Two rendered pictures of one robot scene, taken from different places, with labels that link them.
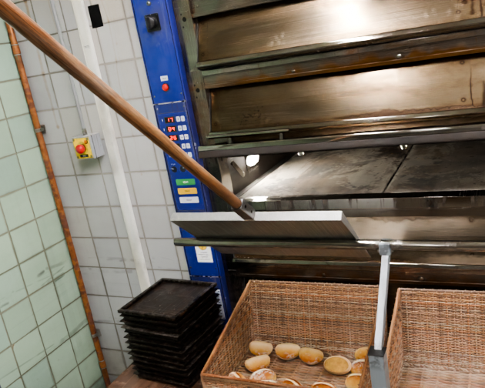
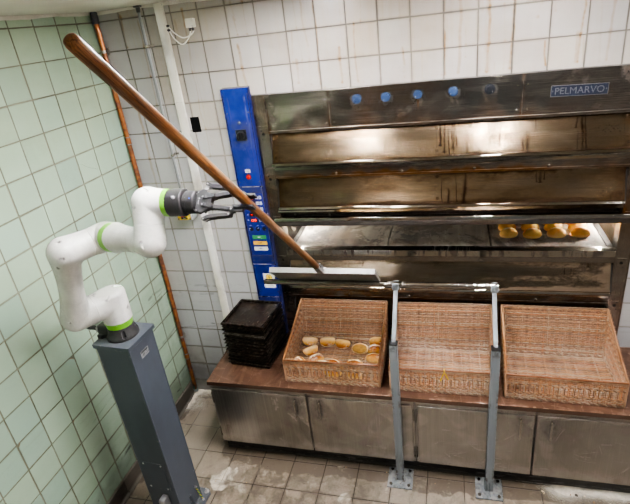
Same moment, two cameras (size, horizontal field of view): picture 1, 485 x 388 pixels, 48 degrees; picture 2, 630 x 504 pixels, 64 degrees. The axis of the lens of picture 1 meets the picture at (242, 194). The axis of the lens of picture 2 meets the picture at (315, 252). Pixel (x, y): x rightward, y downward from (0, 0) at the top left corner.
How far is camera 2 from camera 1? 1.05 m
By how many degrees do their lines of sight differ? 14
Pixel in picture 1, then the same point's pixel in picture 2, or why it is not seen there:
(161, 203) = (239, 249)
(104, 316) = (189, 323)
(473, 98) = (442, 197)
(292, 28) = (337, 147)
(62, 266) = (161, 291)
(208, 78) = (278, 172)
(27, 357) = not seen: hidden behind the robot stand
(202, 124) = (272, 200)
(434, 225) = (417, 265)
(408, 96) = (406, 193)
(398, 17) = (402, 149)
